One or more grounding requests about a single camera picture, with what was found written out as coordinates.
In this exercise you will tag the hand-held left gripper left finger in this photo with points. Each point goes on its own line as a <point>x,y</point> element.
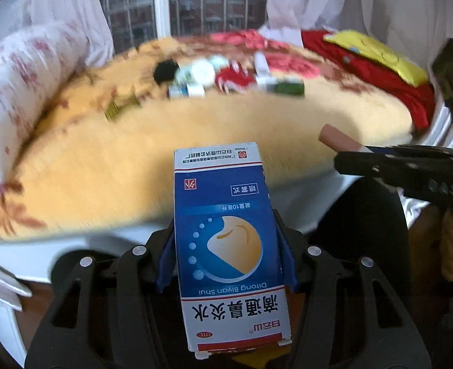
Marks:
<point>165,263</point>

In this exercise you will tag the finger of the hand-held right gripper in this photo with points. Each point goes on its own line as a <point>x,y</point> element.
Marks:
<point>365,167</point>
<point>403,149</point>

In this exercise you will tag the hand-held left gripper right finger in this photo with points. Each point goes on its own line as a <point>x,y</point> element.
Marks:
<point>288,261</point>

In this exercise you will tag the pink tube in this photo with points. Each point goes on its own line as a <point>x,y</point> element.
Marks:
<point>338,136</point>

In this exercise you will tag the blue and white medicine box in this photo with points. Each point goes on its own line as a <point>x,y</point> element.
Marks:
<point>226,246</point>

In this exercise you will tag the white round tub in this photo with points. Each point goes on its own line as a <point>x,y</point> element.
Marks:
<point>201,72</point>

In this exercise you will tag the silver satin bed skirt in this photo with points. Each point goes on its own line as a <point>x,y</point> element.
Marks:
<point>434,130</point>

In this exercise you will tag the red cloth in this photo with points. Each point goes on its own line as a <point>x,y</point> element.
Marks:
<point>384,80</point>

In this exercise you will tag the yellow cloth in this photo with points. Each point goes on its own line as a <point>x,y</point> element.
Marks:
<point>376,53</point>

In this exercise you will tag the yellow plush floral blanket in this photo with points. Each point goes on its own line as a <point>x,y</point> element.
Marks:
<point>134,161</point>

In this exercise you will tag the dark green box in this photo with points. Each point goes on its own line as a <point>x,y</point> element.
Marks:
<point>290,89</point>

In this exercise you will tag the pink patterned cloth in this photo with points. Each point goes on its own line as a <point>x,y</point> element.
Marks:
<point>288,61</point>

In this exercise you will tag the slim white box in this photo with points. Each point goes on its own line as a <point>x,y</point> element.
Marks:
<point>262,63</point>

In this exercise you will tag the red and white packet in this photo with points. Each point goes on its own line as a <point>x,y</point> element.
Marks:
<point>234,77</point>

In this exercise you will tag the gold comb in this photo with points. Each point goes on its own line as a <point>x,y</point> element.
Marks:
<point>118,109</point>

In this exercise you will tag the small blue and white box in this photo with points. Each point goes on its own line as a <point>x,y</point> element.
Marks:
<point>177,91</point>

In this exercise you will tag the black round ball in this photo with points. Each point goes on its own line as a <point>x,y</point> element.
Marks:
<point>165,72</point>

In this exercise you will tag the white framed window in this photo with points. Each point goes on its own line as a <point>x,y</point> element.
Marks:
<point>211,0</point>

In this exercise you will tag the white floral bolster pillow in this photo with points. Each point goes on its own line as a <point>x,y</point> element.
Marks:
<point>18,84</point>

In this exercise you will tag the white bed frame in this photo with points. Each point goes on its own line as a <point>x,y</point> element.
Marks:
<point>95,240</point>

